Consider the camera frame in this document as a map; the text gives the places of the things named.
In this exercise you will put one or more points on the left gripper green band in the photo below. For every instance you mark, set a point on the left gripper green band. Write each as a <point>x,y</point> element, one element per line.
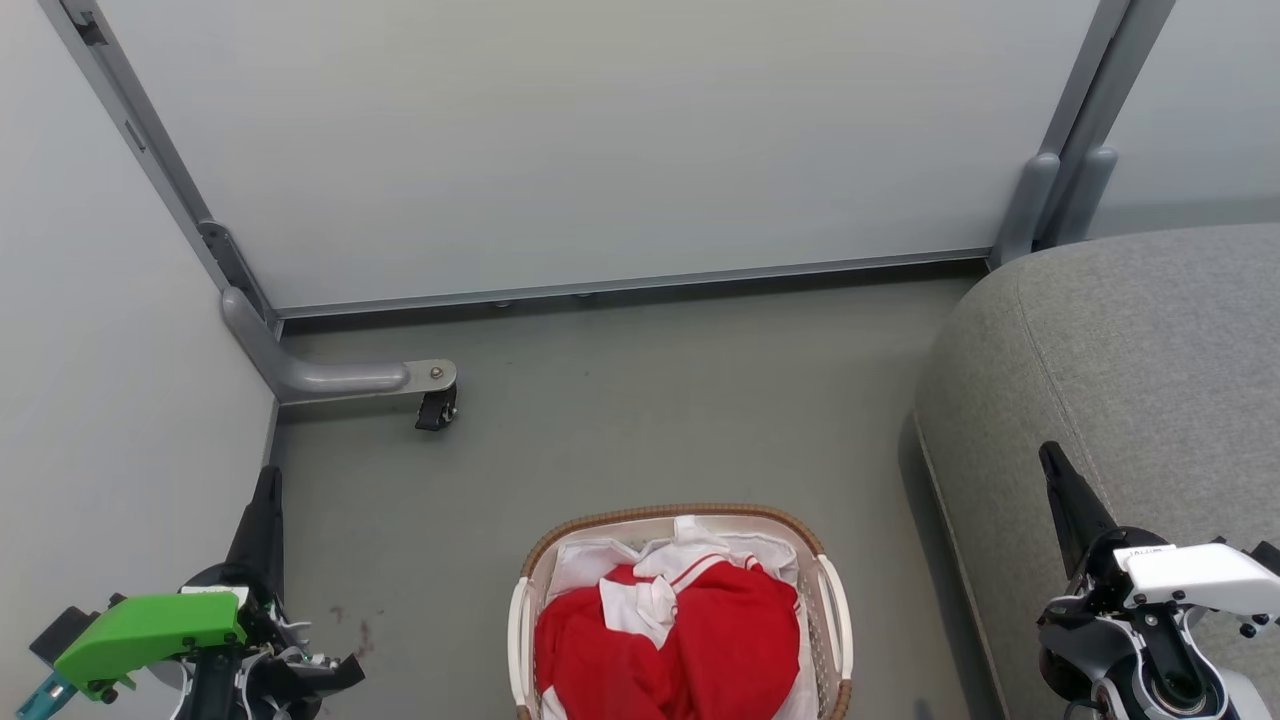
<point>150,625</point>

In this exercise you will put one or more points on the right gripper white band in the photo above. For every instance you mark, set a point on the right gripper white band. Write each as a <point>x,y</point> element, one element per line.
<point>1190,580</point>

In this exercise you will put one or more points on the plain red garment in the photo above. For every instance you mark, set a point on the plain red garment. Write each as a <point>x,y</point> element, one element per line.
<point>580,660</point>

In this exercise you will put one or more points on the red jersey white striped trim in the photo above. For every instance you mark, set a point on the red jersey white striped trim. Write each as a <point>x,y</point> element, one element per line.
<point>740,630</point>

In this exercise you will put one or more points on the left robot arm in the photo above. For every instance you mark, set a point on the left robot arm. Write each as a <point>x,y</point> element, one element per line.
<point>215,700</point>

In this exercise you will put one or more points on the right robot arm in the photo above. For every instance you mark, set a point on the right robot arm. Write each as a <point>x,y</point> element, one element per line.
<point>1180,700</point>

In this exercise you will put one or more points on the grey fabric sofa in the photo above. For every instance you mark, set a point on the grey fabric sofa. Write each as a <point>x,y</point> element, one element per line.
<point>1130,380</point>

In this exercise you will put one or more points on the black caster wheel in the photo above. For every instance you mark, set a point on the black caster wheel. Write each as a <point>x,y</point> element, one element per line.
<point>437,408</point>

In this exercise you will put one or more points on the grey partition foot bracket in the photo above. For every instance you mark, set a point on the grey partition foot bracket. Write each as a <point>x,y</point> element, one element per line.
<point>330,378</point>

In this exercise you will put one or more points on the grey partition post with sleeve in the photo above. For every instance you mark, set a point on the grey partition post with sleeve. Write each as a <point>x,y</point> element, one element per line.
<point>1092,190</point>
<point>1030,205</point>

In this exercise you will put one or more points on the grey partition post with hinges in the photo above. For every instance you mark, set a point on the grey partition post with hinges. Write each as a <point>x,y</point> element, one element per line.
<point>150,150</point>

